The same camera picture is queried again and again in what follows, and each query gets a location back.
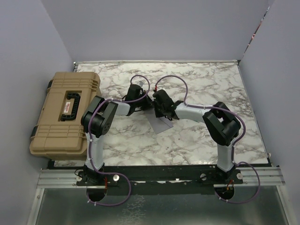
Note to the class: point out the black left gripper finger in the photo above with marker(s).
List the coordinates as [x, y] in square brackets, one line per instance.
[148, 103]
[134, 110]

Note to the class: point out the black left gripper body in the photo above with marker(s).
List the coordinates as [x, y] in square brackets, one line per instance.
[141, 103]

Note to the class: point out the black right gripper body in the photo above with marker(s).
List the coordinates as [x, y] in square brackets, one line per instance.
[159, 110]

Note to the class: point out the grey paper envelope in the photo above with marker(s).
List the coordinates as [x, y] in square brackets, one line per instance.
[159, 125]

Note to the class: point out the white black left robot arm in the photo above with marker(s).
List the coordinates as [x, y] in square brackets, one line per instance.
[99, 116]

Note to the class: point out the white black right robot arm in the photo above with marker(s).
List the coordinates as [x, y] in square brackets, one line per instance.
[222, 125]

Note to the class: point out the tan plastic tool case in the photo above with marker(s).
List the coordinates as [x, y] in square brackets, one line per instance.
[59, 134]

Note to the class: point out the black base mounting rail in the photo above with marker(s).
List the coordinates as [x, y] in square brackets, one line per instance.
[157, 180]

